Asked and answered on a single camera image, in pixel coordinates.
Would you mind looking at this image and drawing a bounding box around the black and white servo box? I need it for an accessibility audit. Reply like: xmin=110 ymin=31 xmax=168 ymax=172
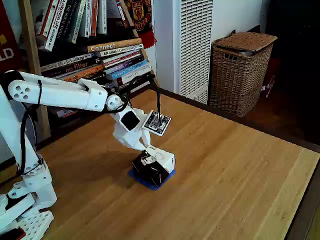
xmin=131 ymin=144 xmax=176 ymax=188

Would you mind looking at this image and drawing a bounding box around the blue tape square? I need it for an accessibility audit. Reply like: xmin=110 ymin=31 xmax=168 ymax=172
xmin=127 ymin=167 xmax=177 ymax=192

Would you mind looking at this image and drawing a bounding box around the black Rocket Science book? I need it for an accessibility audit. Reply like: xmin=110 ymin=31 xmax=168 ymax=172
xmin=87 ymin=71 xmax=108 ymax=85

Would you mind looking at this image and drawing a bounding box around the grey purple paperback book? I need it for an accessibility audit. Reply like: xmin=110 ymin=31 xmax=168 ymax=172
xmin=56 ymin=109 xmax=79 ymax=119

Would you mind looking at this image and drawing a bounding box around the light blue book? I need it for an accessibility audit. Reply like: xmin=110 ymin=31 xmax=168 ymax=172
xmin=111 ymin=59 xmax=149 ymax=80

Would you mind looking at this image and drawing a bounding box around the dark purple book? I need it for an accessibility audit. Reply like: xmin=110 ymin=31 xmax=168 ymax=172
xmin=103 ymin=56 xmax=145 ymax=75

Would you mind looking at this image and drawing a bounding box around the orange spine book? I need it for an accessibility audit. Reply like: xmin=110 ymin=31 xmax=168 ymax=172
xmin=61 ymin=64 xmax=105 ymax=83

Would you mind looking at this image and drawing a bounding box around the white red striped book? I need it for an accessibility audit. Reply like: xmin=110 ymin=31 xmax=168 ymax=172
xmin=101 ymin=49 xmax=142 ymax=64

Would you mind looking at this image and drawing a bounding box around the black no filter book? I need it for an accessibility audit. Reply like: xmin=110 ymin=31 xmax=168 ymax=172
xmin=41 ymin=57 xmax=101 ymax=78

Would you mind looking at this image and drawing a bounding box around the white Modern Romance book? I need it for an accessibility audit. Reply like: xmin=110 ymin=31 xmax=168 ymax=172
xmin=96 ymin=43 xmax=145 ymax=58

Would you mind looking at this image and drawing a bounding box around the tan Connect book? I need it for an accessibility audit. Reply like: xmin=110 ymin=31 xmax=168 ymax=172
xmin=86 ymin=37 xmax=143 ymax=53

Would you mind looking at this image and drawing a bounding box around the grey white paperback book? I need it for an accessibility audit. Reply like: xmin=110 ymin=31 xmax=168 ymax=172
xmin=39 ymin=53 xmax=93 ymax=73

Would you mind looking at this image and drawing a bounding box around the white louvered heater unit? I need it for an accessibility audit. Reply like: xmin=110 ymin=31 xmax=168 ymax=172
xmin=172 ymin=0 xmax=215 ymax=105

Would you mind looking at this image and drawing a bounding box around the plain white book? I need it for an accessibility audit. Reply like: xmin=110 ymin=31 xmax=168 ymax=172
xmin=96 ymin=0 xmax=108 ymax=35

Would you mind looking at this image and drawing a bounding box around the orange red narrow book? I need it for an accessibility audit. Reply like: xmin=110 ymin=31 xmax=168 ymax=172
xmin=90 ymin=0 xmax=99 ymax=37

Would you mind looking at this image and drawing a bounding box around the narrow white book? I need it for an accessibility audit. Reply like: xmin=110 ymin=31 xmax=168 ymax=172
xmin=84 ymin=0 xmax=93 ymax=38

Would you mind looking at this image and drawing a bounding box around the green white spine book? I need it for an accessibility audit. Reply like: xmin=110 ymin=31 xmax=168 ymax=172
xmin=69 ymin=0 xmax=87 ymax=45

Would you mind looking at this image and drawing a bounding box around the red black football scarf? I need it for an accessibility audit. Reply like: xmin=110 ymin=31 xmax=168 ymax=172
xmin=123 ymin=0 xmax=158 ymax=50

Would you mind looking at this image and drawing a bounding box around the thin red book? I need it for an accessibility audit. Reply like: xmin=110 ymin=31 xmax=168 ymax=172
xmin=114 ymin=0 xmax=130 ymax=28

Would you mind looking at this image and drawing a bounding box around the brown wicker laundry basket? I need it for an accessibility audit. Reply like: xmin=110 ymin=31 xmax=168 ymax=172
xmin=208 ymin=31 xmax=278 ymax=118

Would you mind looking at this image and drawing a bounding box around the wooden ladder bookshelf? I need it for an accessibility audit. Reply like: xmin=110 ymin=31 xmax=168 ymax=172
xmin=18 ymin=0 xmax=161 ymax=141

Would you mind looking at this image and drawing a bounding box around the dark Moral Animal book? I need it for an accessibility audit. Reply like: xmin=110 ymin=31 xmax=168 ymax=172
xmin=53 ymin=0 xmax=76 ymax=42

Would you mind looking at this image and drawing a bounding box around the white A Financial Life book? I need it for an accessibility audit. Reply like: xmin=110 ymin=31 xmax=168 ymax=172
xmin=44 ymin=0 xmax=70 ymax=52

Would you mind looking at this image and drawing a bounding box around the red and white book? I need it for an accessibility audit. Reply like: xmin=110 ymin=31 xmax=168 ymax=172
xmin=34 ymin=0 xmax=60 ymax=39

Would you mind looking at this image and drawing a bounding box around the red and yellow banner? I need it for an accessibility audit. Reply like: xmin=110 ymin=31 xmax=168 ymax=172
xmin=0 ymin=0 xmax=26 ymax=75

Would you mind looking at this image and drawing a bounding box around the white camera board module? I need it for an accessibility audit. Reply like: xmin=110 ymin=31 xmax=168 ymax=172
xmin=143 ymin=109 xmax=172 ymax=137

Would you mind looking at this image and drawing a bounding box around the white perforated base plate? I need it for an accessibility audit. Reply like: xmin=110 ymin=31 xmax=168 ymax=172
xmin=14 ymin=209 xmax=55 ymax=240

